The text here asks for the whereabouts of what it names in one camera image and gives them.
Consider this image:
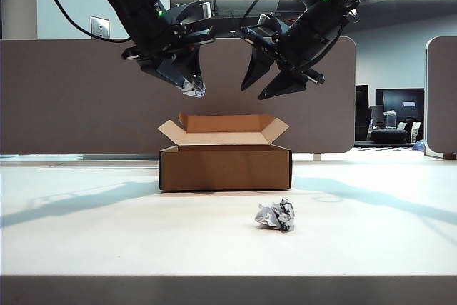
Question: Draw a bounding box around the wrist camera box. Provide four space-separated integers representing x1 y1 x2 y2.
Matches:
166 0 216 47
240 13 291 48

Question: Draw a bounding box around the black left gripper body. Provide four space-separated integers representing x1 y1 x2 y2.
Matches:
121 11 198 72

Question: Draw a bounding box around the narrow grey desk divider panel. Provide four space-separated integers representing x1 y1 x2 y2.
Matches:
423 36 457 159

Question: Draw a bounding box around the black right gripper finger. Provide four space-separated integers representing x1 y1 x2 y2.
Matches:
240 46 276 92
258 70 308 101

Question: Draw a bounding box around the slim black monitor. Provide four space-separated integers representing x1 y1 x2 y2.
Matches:
354 84 371 141

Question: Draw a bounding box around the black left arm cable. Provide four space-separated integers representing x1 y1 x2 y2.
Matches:
38 0 131 44

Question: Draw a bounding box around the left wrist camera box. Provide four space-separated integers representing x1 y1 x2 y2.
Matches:
166 0 216 47

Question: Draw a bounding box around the large black monitor screen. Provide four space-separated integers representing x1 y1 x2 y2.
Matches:
374 87 425 131

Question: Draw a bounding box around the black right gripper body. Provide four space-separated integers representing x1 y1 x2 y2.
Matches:
273 0 361 85

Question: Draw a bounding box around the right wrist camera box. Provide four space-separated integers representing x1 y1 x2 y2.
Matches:
240 13 291 48

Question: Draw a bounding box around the paper ball with blue marks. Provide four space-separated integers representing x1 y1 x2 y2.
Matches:
181 81 207 99

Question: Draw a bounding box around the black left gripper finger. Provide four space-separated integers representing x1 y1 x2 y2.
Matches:
184 46 207 94
149 55 194 89

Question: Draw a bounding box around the paper ball with black marks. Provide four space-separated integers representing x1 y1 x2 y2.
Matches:
253 197 296 233

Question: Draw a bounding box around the wide grey desk divider panel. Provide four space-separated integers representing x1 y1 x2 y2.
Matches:
0 36 357 157

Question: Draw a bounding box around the open brown cardboard box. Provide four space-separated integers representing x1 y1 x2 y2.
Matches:
157 112 293 194

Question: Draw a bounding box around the metal wall switch plate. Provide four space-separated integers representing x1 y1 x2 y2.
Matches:
90 16 111 41

